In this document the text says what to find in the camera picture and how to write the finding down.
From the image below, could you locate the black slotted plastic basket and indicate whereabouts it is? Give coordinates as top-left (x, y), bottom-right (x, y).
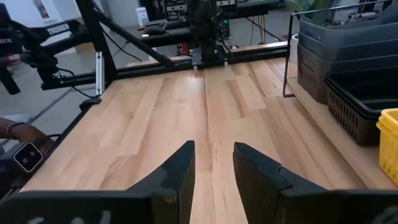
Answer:
top-left (323, 73), bottom-right (398, 147)

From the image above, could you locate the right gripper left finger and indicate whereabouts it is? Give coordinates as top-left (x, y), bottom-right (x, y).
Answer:
top-left (127, 139), bottom-right (197, 224)

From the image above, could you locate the low wooden shelf metal frame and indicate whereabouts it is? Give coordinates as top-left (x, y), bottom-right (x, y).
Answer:
top-left (282, 0), bottom-right (398, 191)

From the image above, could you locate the grey plastic bin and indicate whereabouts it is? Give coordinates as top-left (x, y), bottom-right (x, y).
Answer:
top-left (298, 16), bottom-right (398, 40)
top-left (297, 30), bottom-right (398, 62)
top-left (296, 45), bottom-right (398, 105)

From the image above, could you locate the green plant in white pot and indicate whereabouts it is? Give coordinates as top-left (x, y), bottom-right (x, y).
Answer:
top-left (284, 0), bottom-right (330, 65)

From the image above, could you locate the person's hand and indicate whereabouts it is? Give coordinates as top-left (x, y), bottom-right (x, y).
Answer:
top-left (0, 117), bottom-right (55, 156)

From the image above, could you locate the black computer mouse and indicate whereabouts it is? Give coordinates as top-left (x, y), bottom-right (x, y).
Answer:
top-left (143, 26), bottom-right (167, 36)

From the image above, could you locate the beaded bracelet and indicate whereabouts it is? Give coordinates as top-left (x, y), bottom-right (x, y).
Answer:
top-left (6, 121), bottom-right (28, 140)

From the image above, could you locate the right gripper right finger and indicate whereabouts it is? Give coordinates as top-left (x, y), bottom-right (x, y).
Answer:
top-left (233, 141), bottom-right (328, 224)

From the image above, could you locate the yellow slotted plastic basket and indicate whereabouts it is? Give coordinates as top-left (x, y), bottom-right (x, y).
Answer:
top-left (376, 108), bottom-right (398, 187)

